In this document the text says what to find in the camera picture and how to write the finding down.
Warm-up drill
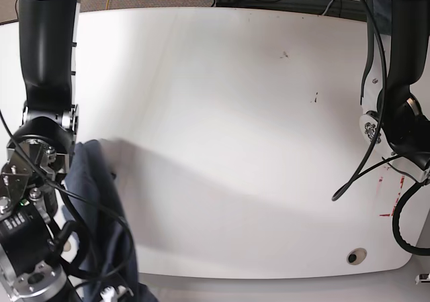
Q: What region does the right table cable grommet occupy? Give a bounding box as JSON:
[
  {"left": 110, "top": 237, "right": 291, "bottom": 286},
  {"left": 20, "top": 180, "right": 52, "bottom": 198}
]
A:
[{"left": 347, "top": 248, "right": 367, "bottom": 266}]

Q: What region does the dark blue t-shirt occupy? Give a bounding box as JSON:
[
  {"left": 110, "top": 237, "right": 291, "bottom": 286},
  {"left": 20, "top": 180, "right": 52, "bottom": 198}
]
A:
[{"left": 65, "top": 140, "right": 157, "bottom": 301}]

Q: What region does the red tape rectangle marking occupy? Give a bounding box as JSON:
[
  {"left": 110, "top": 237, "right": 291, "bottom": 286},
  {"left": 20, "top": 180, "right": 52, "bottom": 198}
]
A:
[{"left": 375, "top": 174, "right": 405, "bottom": 217}]

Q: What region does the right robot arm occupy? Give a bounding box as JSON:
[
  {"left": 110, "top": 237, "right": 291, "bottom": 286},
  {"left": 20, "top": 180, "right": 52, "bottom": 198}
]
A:
[{"left": 1, "top": 0, "right": 133, "bottom": 301}]

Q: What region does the table cable grommet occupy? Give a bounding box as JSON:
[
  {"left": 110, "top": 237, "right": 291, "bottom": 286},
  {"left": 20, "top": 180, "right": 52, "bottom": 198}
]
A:
[
  {"left": 63, "top": 240, "right": 72, "bottom": 252},
  {"left": 347, "top": 248, "right": 367, "bottom": 266}
]

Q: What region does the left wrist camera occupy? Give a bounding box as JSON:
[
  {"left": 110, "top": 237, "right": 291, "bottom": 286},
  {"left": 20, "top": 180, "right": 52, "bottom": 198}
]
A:
[{"left": 415, "top": 273, "right": 430, "bottom": 285}]

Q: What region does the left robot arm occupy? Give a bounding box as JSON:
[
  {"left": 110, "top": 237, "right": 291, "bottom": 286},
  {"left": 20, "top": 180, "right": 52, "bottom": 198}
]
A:
[{"left": 359, "top": 0, "right": 429, "bottom": 183}]

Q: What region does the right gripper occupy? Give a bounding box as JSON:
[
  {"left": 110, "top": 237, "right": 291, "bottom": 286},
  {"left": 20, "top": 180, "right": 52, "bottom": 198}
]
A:
[{"left": 67, "top": 274, "right": 135, "bottom": 302}]

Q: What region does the left table cable grommet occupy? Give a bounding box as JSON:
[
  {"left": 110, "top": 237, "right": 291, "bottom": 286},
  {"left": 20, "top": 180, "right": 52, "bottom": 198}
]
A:
[{"left": 63, "top": 240, "right": 72, "bottom": 252}]

